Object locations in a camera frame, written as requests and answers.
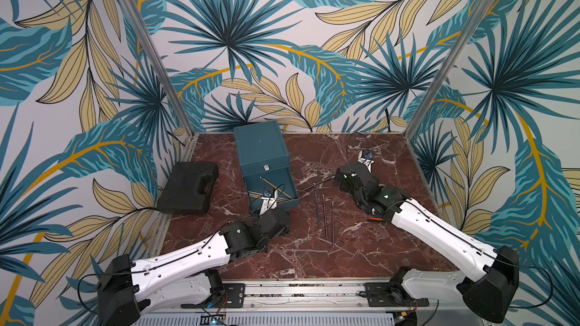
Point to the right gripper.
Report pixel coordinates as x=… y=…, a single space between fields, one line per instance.
x=356 y=172

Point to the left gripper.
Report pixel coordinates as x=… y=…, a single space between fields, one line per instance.
x=285 y=230

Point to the dark pencil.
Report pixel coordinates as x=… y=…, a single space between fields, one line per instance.
x=316 y=184

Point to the teal drawer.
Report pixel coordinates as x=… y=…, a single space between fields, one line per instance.
x=256 y=187

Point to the teal drawer cabinet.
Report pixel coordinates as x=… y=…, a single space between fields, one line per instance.
x=260 y=148

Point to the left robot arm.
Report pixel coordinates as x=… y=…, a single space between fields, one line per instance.
x=126 y=288

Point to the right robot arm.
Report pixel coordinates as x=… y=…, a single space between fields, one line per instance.
x=486 y=278

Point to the black plastic case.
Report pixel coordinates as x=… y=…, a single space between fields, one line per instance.
x=189 y=188

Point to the small circuit board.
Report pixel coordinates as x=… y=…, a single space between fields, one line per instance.
x=212 y=320

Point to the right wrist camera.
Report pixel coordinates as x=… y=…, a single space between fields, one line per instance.
x=366 y=157

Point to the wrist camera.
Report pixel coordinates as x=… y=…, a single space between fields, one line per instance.
x=269 y=201
x=366 y=157

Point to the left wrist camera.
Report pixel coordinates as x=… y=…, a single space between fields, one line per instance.
x=269 y=201

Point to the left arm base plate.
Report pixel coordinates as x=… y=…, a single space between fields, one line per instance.
x=229 y=296

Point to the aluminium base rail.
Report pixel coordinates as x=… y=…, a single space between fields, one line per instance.
x=285 y=302

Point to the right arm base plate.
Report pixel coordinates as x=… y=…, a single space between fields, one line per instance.
x=387 y=294

